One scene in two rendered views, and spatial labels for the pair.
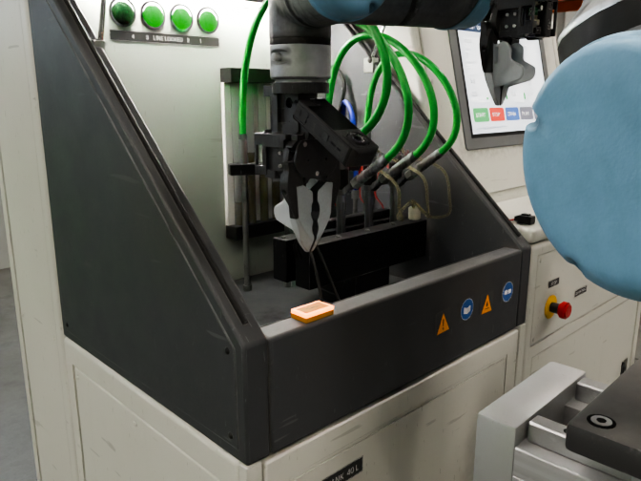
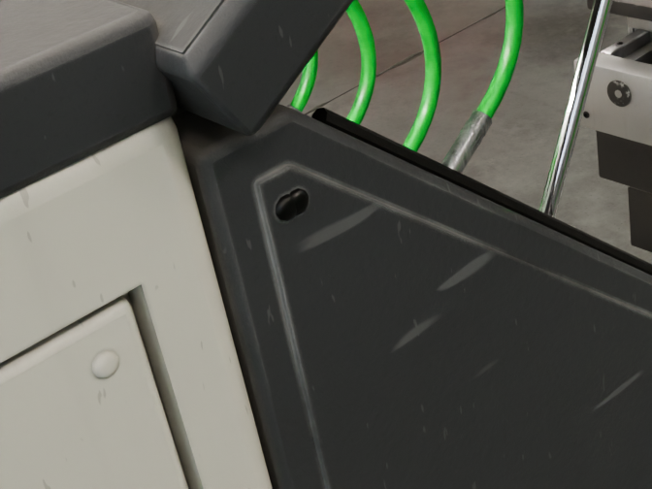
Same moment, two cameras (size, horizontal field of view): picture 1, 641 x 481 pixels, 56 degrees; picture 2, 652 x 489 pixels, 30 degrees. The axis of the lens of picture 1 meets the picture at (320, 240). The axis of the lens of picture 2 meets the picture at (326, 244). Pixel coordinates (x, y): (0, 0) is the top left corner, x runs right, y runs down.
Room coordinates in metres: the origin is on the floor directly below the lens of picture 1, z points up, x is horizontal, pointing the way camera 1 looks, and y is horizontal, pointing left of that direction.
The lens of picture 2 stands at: (0.97, 0.82, 1.61)
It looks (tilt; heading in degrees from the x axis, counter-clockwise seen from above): 31 degrees down; 280
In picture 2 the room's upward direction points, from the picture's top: 12 degrees counter-clockwise
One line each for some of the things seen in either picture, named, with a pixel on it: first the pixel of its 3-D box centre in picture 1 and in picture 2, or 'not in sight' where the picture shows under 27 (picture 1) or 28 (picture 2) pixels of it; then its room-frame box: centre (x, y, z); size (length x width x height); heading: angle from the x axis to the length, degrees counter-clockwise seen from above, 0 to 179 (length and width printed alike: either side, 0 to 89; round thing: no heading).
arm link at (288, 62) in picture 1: (299, 65); not in sight; (0.76, 0.03, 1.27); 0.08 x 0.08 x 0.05
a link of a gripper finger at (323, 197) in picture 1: (308, 213); not in sight; (0.78, 0.02, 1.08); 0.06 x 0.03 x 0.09; 44
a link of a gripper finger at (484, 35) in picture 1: (492, 41); not in sight; (0.93, -0.25, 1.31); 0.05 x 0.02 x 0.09; 134
